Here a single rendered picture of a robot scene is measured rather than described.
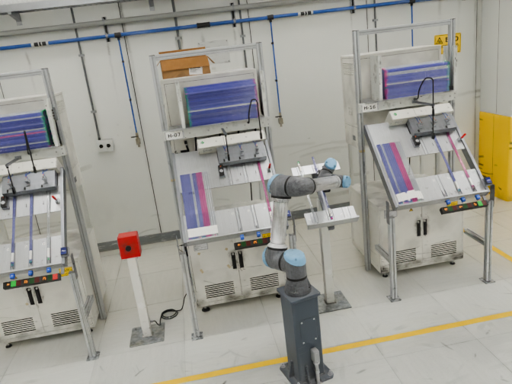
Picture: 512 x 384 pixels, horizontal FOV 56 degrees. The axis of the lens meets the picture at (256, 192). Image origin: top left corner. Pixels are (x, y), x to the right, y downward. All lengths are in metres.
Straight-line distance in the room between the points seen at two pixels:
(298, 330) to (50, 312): 1.87
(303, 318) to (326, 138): 2.83
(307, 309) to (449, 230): 1.70
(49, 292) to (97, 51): 2.34
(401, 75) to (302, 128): 1.66
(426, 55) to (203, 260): 2.30
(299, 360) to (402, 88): 2.08
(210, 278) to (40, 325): 1.26
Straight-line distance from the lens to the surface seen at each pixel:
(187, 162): 3.47
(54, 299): 3.78
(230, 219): 3.23
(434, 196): 3.57
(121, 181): 5.10
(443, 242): 4.09
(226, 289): 3.69
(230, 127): 3.48
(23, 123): 3.58
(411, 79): 3.80
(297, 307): 2.71
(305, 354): 2.88
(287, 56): 5.03
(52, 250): 3.36
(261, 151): 3.44
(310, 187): 2.62
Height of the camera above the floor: 1.89
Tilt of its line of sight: 17 degrees down
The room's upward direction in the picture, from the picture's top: 7 degrees counter-clockwise
